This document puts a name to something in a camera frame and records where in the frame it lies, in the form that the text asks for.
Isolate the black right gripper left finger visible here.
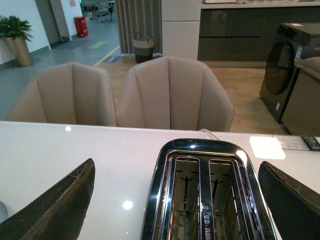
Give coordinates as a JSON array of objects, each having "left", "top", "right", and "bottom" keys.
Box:
[{"left": 0, "top": 158, "right": 96, "bottom": 240}]

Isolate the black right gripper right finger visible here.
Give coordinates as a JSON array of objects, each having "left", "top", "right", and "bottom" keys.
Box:
[{"left": 258, "top": 161, "right": 320, "bottom": 240}]

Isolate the label sticker on table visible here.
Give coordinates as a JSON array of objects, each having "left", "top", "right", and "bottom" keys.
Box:
[{"left": 273, "top": 135, "right": 320, "bottom": 152}]

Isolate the chrome and white toaster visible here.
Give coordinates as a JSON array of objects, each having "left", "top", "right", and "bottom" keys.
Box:
[{"left": 141, "top": 138, "right": 277, "bottom": 240}]

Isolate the beige chair left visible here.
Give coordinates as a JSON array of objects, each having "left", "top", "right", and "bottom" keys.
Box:
[{"left": 6, "top": 62, "right": 116, "bottom": 127}]

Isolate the beige chair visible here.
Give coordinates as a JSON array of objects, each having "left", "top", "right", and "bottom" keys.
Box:
[
  {"left": 6, "top": 62, "right": 116, "bottom": 127},
  {"left": 115, "top": 57, "right": 235, "bottom": 132}
]

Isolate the beige chair right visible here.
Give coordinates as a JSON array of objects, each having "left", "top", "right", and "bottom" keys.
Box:
[{"left": 115, "top": 57, "right": 235, "bottom": 132}]

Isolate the dark grey washing machine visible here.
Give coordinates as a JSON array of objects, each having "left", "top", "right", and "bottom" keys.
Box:
[{"left": 259, "top": 22, "right": 320, "bottom": 123}]

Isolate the dark kitchen cabinet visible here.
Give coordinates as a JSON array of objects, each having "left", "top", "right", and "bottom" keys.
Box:
[{"left": 197, "top": 6, "right": 320, "bottom": 66}]

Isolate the potted green plant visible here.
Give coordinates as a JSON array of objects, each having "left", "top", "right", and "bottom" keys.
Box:
[{"left": 0, "top": 15, "right": 33, "bottom": 67}]

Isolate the woven laundry basket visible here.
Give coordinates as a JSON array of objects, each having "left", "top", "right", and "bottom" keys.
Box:
[{"left": 133, "top": 32, "right": 156, "bottom": 64}]

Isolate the red bin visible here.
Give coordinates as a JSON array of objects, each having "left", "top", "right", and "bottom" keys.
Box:
[{"left": 73, "top": 16, "right": 88, "bottom": 38}]

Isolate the grey curtain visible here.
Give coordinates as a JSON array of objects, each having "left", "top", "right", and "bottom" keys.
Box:
[{"left": 115, "top": 0, "right": 163, "bottom": 54}]

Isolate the white toaster cable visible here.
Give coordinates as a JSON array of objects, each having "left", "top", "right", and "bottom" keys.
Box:
[{"left": 198, "top": 128, "right": 221, "bottom": 141}]

